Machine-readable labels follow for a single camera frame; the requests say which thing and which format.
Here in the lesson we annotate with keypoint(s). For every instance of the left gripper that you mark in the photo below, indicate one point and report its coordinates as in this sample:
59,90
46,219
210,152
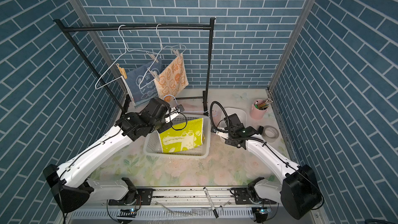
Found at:
166,126

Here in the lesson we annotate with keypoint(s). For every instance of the yellow green towel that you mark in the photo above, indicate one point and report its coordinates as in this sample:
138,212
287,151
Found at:
182,137

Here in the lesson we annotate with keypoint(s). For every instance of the light blue wire hanger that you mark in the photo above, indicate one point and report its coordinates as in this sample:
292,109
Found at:
186,108

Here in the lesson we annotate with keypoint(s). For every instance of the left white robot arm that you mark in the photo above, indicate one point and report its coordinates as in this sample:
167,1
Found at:
70,182

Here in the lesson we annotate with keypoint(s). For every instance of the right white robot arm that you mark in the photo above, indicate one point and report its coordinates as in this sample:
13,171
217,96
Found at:
297,190

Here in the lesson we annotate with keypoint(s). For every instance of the orange bunny towel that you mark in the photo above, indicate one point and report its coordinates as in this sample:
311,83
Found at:
172,80

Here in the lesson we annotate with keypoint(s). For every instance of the pink metal pen bucket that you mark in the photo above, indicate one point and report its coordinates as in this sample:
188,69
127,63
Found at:
256,111

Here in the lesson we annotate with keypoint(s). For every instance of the black object beside tape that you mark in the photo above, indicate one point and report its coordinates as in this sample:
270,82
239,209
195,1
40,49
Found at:
260,130

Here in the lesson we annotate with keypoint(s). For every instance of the beige clothespin orange towel lower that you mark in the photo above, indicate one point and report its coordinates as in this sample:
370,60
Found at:
154,74

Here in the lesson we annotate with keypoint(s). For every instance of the beige clothespin orange towel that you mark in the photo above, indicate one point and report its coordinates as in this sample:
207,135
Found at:
176,52
154,74

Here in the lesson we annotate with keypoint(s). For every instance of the blue bear towel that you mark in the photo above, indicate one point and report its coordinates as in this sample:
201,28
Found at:
140,84

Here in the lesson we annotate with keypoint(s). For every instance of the roll of tape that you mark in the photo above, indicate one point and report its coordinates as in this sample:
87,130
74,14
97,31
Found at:
270,133

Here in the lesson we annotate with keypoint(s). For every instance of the white perforated plastic basket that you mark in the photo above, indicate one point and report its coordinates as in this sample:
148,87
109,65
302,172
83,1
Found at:
152,146

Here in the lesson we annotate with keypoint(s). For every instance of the bundle of coloured pencils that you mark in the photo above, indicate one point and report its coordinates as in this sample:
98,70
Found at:
265,104

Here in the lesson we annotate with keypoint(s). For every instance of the beige clothespin orange towel upper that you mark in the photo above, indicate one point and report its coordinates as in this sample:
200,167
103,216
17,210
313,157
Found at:
176,52

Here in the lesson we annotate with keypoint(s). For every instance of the beige clothespin on blue towel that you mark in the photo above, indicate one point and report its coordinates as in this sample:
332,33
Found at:
154,57

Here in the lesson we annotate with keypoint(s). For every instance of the beige clothespin far left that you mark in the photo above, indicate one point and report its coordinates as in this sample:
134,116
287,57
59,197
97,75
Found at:
122,71

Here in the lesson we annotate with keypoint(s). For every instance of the black marker on rail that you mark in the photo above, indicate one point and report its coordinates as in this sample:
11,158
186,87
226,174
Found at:
210,202

